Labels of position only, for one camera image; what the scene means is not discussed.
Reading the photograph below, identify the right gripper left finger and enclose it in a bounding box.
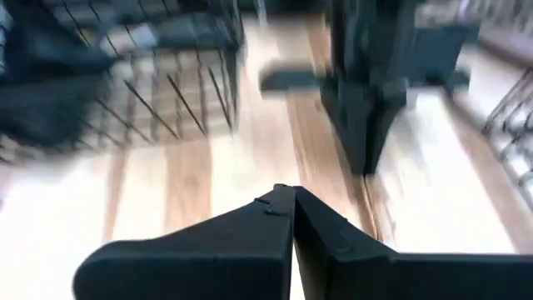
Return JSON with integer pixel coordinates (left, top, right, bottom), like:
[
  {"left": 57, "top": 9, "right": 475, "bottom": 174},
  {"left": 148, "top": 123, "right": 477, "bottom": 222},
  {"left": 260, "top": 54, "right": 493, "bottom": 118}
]
[{"left": 72, "top": 182, "right": 296, "bottom": 300}]

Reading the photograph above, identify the large black wire basket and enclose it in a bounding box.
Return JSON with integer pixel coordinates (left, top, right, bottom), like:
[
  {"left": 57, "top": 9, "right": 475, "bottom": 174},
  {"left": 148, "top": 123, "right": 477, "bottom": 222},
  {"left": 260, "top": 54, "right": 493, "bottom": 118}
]
[{"left": 0, "top": 0, "right": 247, "bottom": 168}]

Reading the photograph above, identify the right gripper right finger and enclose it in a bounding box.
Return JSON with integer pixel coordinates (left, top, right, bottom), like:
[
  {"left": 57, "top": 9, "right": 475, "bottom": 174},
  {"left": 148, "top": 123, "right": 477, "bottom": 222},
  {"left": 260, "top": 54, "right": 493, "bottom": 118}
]
[{"left": 293, "top": 186, "right": 533, "bottom": 300}]

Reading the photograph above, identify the black ladle with white label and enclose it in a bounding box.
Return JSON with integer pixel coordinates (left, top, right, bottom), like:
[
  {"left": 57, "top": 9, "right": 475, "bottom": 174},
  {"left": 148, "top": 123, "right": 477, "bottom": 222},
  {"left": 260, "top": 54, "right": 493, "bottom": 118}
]
[{"left": 0, "top": 12, "right": 117, "bottom": 76}]

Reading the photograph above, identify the small black wire basket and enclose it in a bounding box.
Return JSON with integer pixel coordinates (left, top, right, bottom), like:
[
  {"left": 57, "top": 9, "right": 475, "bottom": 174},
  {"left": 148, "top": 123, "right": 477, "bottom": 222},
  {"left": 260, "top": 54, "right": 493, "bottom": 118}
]
[{"left": 481, "top": 66, "right": 533, "bottom": 197}]

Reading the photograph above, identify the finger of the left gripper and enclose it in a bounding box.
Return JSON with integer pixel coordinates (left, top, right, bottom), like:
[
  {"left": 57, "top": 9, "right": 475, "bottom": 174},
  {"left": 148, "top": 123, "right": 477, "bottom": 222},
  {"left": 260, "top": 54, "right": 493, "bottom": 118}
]
[
  {"left": 366, "top": 93, "right": 409, "bottom": 175},
  {"left": 321, "top": 89, "right": 370, "bottom": 175}
]

